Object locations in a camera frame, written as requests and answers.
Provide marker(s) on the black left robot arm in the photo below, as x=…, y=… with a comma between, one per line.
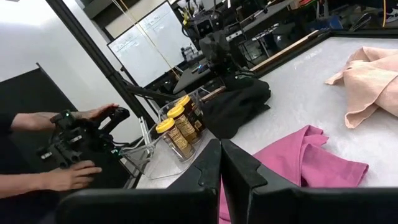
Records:
x=217, y=49

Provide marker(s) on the clear plastic bin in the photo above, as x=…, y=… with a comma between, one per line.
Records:
x=146, y=161

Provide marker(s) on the yellow-lid chili onion spice jar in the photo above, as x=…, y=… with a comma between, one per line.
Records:
x=194, y=112
x=177, y=140
x=185, y=124

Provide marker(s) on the person's forearm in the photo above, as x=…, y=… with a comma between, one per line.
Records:
x=18, y=186
x=37, y=120

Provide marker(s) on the blue box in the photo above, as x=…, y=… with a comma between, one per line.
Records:
x=329, y=23

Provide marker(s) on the person's shoe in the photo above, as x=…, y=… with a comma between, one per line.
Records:
x=393, y=15

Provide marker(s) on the magenta cloth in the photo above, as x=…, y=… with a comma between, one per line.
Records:
x=295, y=161

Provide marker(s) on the black cloth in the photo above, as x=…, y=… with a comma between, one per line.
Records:
x=236, y=105

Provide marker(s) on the black side panel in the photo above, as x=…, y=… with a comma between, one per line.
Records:
x=31, y=90

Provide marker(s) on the person's hand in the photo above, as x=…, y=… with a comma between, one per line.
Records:
x=93, y=113
x=68, y=177

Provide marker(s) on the pale pink cloth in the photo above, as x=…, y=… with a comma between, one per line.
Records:
x=370, y=84

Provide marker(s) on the black aluminium rig frame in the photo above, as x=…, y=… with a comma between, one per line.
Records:
x=94, y=53

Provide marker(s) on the whiteboard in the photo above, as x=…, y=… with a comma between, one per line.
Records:
x=149, y=53

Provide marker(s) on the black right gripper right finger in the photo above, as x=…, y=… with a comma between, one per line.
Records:
x=280, y=205

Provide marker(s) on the grey desk top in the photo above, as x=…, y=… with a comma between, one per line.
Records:
x=189, y=81
x=270, y=14

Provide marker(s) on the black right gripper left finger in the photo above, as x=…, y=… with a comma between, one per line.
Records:
x=186, y=202

